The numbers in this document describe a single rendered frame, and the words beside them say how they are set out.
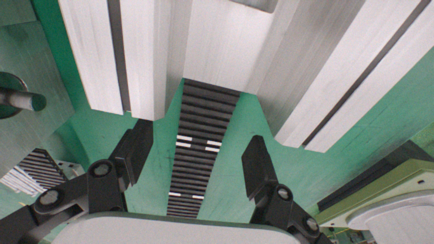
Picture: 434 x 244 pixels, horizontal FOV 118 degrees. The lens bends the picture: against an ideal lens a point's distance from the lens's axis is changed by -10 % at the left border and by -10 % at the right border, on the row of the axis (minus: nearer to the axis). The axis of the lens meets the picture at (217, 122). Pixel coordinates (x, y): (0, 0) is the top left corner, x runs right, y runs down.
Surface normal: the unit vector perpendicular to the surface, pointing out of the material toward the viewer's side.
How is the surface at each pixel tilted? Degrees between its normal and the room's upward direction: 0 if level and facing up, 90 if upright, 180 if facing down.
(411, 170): 90
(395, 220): 91
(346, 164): 0
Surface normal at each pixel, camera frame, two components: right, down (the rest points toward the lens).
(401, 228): -0.83, -0.44
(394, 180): -0.97, -0.18
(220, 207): 0.00, 0.64
